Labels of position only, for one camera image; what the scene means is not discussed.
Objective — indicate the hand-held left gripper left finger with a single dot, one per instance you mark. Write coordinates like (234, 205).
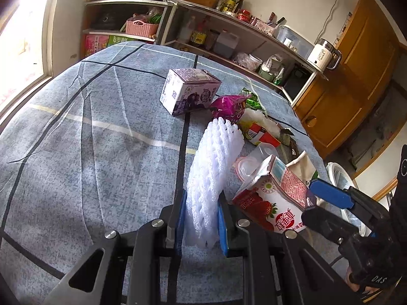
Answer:
(179, 219)

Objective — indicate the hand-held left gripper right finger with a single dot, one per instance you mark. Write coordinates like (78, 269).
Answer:
(223, 232)

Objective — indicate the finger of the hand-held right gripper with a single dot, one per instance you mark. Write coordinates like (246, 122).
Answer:
(330, 193)
(327, 224)

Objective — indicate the white round trash bin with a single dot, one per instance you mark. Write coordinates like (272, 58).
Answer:
(341, 178)

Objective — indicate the white foam fruit net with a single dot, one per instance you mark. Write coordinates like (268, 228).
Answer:
(213, 171)

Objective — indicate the red strawberry milk carton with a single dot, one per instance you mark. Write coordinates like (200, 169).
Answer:
(270, 197)

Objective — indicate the clear plastic cup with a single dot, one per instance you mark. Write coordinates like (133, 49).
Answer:
(264, 152)

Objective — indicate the green snack packet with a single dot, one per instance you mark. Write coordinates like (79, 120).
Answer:
(254, 103)

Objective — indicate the magenta snack packet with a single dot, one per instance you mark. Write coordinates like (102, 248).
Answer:
(227, 106)

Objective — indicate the purple milk carton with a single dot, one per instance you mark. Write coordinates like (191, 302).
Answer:
(187, 92)

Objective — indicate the person's right hand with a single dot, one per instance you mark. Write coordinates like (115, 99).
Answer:
(370, 293)

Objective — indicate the white paper bag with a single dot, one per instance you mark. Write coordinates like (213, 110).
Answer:
(305, 168)

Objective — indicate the crumpled brown leaf wrapper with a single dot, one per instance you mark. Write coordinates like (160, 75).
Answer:
(287, 143)

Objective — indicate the pink rimmed plastic lid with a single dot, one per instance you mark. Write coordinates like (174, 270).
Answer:
(244, 169)

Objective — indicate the red and white wrapper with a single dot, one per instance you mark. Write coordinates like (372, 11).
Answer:
(264, 137)

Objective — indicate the white plastic bag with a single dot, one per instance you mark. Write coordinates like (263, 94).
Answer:
(257, 119)

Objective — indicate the grey checked blanket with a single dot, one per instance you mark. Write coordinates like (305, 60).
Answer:
(95, 149)

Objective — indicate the wooden door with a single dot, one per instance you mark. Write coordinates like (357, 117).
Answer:
(349, 85)

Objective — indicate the green and white food bag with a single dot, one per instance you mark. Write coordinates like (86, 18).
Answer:
(270, 70)

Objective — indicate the white electric kettle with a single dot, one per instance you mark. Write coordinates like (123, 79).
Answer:
(321, 55)

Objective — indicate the white plastic jar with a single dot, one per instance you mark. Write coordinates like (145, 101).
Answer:
(254, 63)

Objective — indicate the clear plastic storage box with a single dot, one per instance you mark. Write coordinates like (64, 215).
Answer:
(294, 43)

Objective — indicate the crumpled clear plastic bag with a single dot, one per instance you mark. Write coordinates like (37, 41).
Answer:
(241, 59)

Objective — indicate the pink knife holder box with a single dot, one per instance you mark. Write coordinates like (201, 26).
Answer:
(265, 27)

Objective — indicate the grey plastic jug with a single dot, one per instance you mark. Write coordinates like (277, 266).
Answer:
(225, 44)

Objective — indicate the yellow label oil bottle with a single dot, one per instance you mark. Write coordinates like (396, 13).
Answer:
(198, 36)

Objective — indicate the green cardboard box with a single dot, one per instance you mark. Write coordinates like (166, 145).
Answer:
(127, 40)

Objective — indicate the white plastic bottle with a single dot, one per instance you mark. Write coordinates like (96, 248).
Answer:
(187, 30)

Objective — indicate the long white shelf unit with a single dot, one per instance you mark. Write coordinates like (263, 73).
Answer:
(241, 25)

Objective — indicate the pink cardboard box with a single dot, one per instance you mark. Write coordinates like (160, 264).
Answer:
(95, 45)

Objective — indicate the pink plastic basket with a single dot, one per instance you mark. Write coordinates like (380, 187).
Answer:
(141, 28)

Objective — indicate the red jar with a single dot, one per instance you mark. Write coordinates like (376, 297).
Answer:
(244, 16)

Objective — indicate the dark glass sauce bottle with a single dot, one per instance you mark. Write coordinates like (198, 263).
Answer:
(240, 4)

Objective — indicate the green glass sauce bottle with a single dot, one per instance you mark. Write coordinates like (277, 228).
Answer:
(232, 3)

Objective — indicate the small glass seasoning bottle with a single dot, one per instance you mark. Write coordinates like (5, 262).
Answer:
(222, 3)

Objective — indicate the small white shelf unit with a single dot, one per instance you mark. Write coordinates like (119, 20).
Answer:
(127, 3)

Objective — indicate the window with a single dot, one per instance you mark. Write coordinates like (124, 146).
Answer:
(22, 38)

